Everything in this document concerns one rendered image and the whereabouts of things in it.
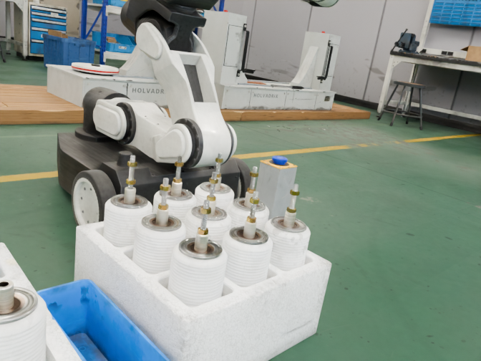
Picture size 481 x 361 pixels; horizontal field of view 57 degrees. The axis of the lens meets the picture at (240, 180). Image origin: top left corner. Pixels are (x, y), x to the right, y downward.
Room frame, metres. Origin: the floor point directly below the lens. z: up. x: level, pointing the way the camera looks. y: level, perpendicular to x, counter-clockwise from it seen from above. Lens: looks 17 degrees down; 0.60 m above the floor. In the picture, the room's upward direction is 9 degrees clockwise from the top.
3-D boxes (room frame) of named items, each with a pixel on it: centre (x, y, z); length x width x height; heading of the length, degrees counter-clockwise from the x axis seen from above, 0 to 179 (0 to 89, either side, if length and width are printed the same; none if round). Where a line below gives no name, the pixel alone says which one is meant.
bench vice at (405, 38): (5.19, -1.59, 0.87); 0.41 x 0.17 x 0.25; 136
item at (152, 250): (0.77, 0.14, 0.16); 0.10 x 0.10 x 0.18
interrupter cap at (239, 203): (0.94, -0.03, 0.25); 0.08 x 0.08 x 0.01
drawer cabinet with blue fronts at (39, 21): (5.95, 2.87, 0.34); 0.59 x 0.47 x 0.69; 46
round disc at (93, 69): (2.98, 1.06, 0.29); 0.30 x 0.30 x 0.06
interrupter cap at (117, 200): (0.85, 0.22, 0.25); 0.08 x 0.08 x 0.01
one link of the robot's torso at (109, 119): (1.55, 0.41, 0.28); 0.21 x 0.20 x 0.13; 46
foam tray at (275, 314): (0.85, 0.05, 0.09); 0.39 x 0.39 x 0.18; 46
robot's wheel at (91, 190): (1.16, 0.40, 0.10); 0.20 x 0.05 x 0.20; 46
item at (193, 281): (0.69, 0.05, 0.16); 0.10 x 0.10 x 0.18
